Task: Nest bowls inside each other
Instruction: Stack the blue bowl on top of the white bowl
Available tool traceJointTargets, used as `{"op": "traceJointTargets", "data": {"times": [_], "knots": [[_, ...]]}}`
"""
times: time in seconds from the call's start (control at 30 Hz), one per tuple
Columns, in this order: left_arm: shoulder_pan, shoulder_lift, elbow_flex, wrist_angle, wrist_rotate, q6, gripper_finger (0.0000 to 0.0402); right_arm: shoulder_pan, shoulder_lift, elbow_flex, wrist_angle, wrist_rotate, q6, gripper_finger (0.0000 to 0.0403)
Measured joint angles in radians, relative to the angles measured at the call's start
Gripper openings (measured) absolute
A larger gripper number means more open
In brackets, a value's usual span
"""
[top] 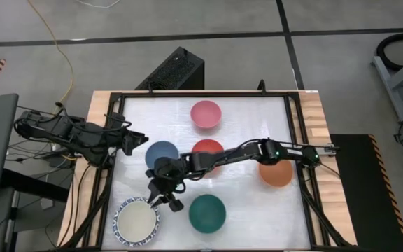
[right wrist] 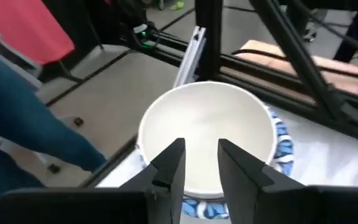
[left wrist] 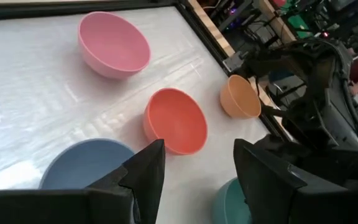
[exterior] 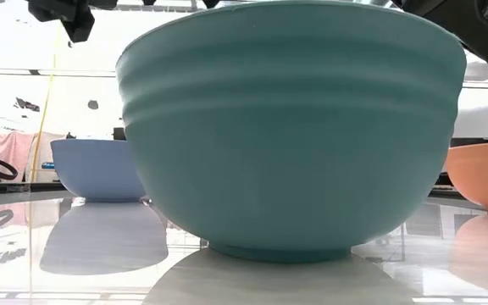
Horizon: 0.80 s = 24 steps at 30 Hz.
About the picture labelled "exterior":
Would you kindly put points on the blue bowl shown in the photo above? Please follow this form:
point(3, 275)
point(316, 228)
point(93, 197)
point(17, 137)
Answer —
point(95, 169)

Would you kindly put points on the green bowl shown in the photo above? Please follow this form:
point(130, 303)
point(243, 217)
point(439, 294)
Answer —
point(290, 148)

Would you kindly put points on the orange bowl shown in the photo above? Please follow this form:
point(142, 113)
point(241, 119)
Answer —
point(485, 178)

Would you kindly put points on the black monitor on arm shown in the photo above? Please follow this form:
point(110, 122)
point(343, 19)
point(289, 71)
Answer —
point(468, 142)

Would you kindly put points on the white cloth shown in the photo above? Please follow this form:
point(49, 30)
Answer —
point(47, 148)

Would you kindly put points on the pink cloth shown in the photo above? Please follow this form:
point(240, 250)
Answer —
point(2, 146)

